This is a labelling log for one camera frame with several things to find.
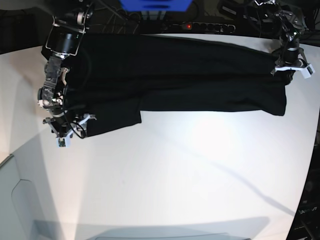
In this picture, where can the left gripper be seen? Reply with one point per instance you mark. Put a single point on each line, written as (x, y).
(289, 60)

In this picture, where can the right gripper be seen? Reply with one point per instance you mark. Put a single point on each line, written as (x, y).
(64, 128)

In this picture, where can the black T-shirt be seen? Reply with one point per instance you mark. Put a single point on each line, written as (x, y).
(116, 77)

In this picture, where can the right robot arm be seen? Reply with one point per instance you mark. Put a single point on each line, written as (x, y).
(71, 20)

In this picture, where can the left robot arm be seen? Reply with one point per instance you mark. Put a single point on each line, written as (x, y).
(289, 27)

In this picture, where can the blue box overhead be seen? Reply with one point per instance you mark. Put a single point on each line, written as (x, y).
(155, 5)

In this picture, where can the black box with OpenArm label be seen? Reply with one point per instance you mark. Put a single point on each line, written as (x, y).
(306, 222)

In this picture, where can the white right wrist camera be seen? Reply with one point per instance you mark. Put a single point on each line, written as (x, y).
(63, 142)

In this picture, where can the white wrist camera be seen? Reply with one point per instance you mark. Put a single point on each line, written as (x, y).
(307, 71)
(63, 142)

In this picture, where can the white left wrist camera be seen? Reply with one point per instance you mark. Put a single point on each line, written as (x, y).
(307, 71)

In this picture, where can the white power strip red switch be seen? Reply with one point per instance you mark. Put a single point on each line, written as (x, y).
(203, 28)

